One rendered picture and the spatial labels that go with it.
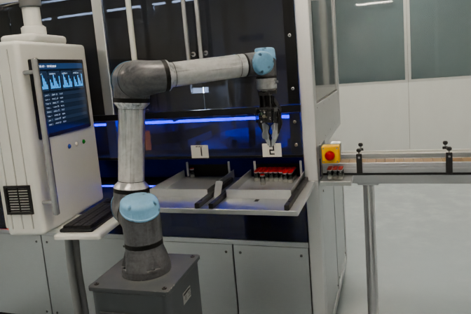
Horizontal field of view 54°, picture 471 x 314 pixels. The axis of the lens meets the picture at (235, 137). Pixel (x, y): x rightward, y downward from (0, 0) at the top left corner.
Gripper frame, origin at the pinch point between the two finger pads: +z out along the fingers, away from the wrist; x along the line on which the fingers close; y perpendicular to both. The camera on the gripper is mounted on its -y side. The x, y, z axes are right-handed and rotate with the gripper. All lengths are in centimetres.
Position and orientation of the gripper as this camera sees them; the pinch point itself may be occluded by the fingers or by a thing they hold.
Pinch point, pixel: (271, 142)
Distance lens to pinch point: 174.3
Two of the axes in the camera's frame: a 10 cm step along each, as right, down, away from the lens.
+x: 9.4, -0.2, -3.3
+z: 0.7, 9.9, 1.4
